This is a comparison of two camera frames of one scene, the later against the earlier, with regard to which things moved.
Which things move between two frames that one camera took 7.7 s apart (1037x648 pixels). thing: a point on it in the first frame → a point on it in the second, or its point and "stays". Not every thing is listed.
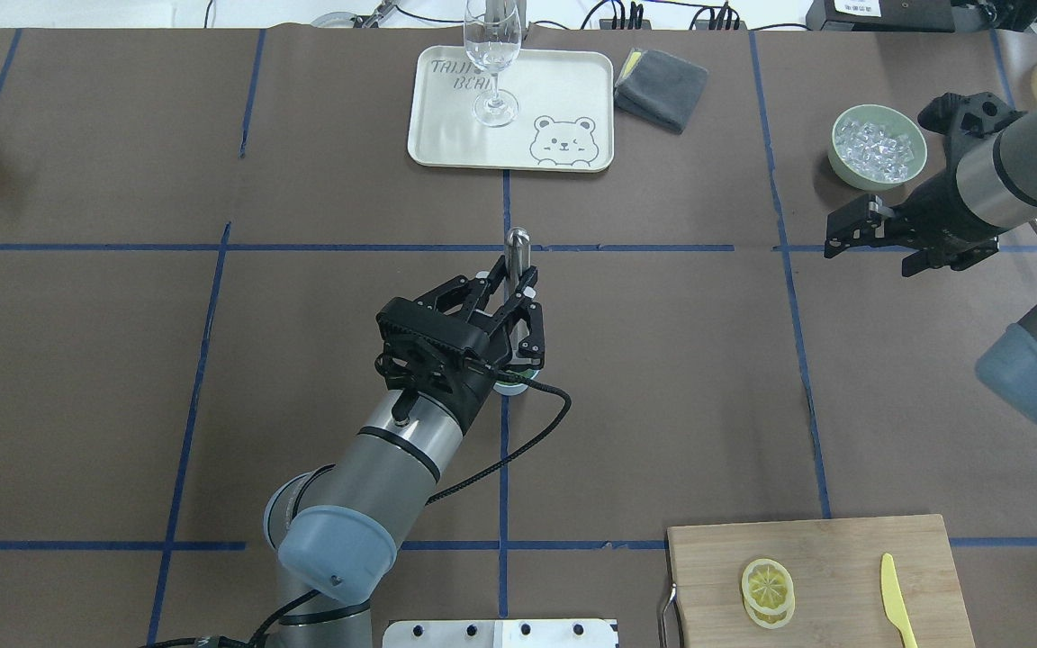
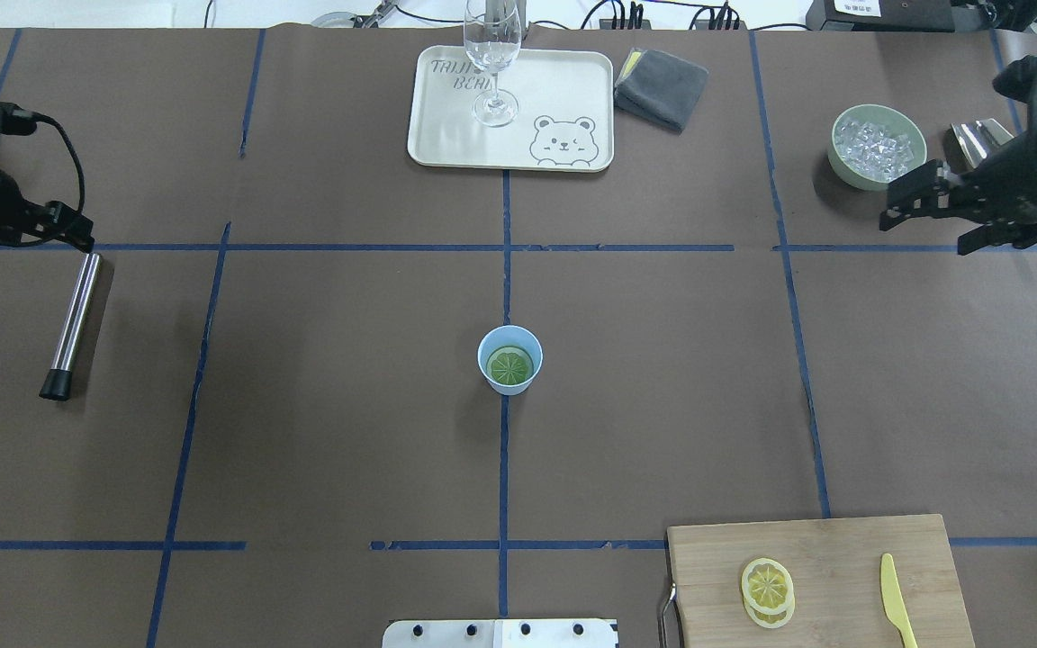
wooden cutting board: x=835 y=569 stays
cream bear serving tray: x=565 y=119 stays
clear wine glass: x=492 y=37 stays
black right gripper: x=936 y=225 → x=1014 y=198
